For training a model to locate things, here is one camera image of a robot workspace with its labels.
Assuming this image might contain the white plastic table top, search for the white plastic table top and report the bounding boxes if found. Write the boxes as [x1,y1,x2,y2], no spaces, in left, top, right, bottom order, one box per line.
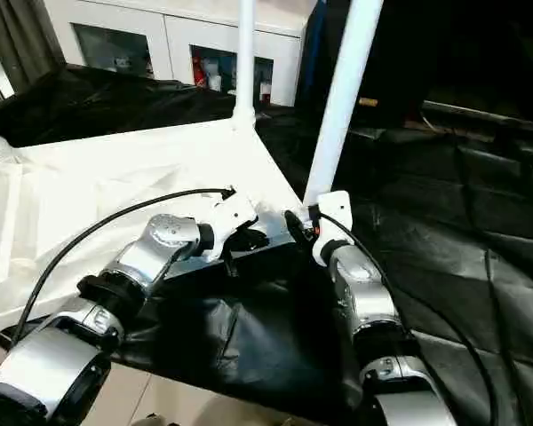
[0,118,308,339]

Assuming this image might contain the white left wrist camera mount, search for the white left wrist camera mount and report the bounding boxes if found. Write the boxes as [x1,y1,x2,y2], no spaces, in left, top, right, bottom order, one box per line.
[203,193,260,262]

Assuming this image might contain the black mat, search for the black mat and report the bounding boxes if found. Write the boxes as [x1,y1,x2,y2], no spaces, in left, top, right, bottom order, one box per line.
[0,64,533,426]

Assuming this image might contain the white cabinet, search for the white cabinet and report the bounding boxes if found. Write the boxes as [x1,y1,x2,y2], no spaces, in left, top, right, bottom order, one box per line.
[48,0,306,108]

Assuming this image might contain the black box with gold label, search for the black box with gold label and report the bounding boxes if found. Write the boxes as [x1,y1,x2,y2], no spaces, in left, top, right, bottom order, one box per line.
[296,0,428,128]

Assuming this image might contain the red bottle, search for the red bottle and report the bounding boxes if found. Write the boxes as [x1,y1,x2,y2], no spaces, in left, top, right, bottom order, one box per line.
[192,56,207,89]

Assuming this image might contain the black rod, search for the black rod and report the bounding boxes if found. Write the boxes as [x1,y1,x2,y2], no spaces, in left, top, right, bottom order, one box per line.
[421,99,533,133]

